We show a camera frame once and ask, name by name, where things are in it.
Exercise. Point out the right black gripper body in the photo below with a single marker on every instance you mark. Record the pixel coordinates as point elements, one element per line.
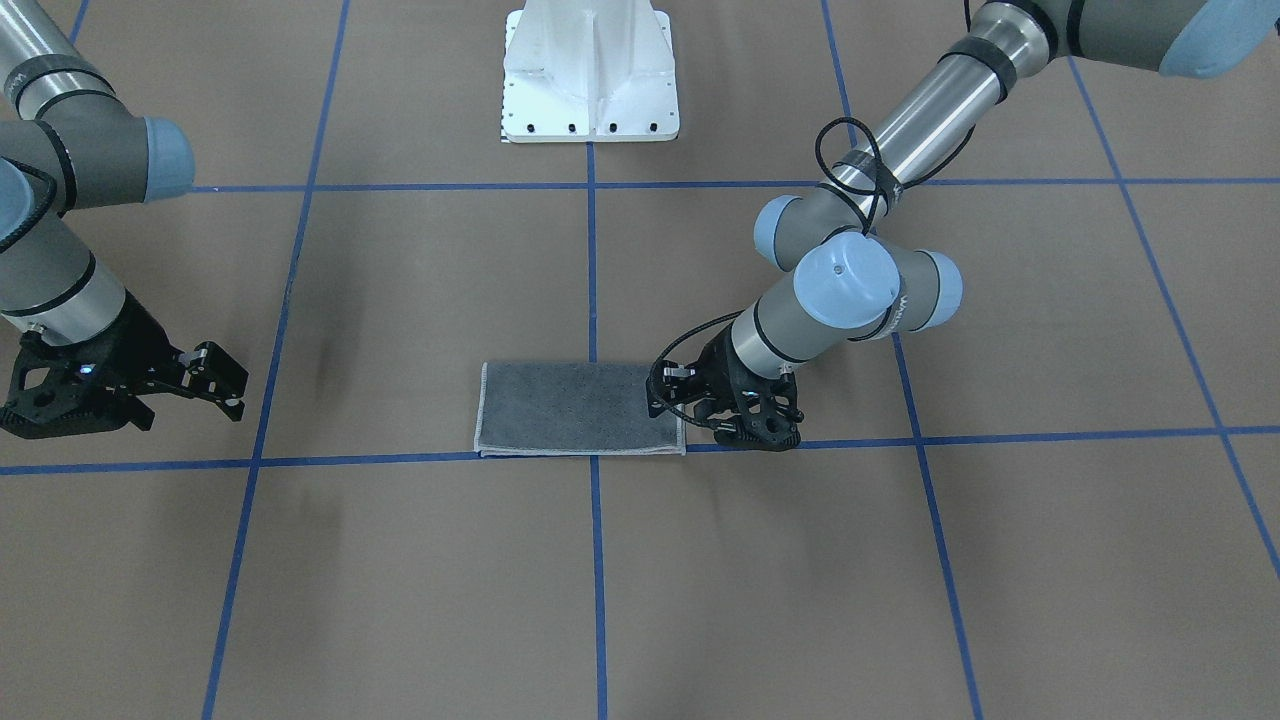
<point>139,348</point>

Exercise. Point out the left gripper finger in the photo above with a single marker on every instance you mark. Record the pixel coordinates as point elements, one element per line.
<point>667,402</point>
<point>667,373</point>

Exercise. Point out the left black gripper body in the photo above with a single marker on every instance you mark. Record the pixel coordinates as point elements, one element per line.
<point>717,366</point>

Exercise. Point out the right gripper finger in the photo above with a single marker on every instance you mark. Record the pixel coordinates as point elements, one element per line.
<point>211,371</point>
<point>232,407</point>

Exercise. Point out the pink towel with grey trim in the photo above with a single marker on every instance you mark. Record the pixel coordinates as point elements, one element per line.
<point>570,409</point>

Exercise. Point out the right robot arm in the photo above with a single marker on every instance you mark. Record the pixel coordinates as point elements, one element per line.
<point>74,145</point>

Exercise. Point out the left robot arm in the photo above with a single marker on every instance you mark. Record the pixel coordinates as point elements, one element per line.
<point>840,281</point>

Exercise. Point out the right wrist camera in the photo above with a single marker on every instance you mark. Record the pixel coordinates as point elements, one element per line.
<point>60,394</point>

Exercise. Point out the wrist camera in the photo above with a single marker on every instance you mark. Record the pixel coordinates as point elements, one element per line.
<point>60,394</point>
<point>760,423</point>

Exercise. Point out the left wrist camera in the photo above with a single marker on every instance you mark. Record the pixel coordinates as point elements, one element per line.
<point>760,423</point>

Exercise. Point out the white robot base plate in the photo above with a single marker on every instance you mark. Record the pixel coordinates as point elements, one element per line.
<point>589,72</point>

